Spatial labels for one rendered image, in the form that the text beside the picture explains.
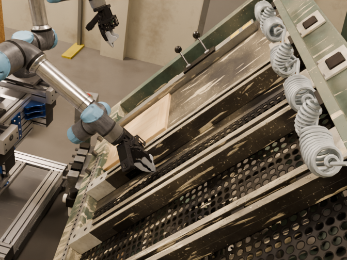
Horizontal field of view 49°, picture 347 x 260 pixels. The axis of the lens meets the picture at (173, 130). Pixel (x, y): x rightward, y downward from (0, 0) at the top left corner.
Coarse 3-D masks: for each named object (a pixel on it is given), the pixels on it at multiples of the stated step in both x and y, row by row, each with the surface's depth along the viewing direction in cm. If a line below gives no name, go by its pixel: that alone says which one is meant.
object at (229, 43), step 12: (252, 24) 178; (240, 36) 181; (216, 48) 187; (228, 48) 185; (204, 60) 189; (192, 72) 194; (168, 84) 201; (180, 84) 198; (156, 96) 203; (144, 108) 208; (120, 120) 217
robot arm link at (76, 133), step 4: (80, 120) 143; (76, 124) 144; (80, 124) 142; (72, 128) 145; (76, 128) 143; (80, 128) 142; (68, 132) 146; (72, 132) 144; (76, 132) 143; (80, 132) 142; (84, 132) 141; (68, 136) 146; (72, 136) 145; (76, 136) 144; (80, 136) 143; (84, 136) 143; (88, 136) 144; (72, 140) 146; (76, 140) 145; (80, 140) 145; (84, 140) 147
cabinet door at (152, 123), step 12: (168, 96) 196; (156, 108) 197; (168, 108) 188; (132, 120) 210; (144, 120) 198; (156, 120) 186; (132, 132) 198; (144, 132) 187; (156, 132) 175; (108, 156) 198; (108, 168) 190
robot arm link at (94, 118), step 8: (88, 112) 136; (96, 112) 137; (104, 112) 140; (88, 120) 137; (96, 120) 137; (104, 120) 138; (112, 120) 141; (88, 128) 140; (96, 128) 139; (104, 128) 139; (112, 128) 140
